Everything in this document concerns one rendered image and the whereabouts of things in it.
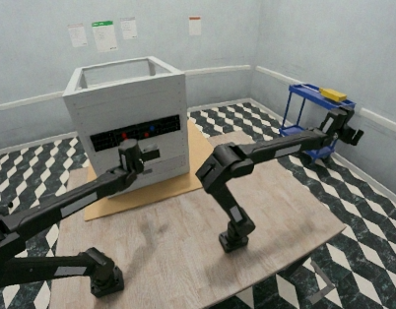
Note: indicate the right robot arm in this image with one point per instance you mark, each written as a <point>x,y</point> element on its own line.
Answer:
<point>228,166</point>

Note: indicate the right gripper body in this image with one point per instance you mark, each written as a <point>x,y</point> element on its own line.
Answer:
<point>348,139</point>

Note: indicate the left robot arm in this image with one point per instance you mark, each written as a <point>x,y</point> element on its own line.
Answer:
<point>22,226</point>

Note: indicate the tan flat board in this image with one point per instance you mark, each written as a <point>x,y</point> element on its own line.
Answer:
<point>199,151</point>

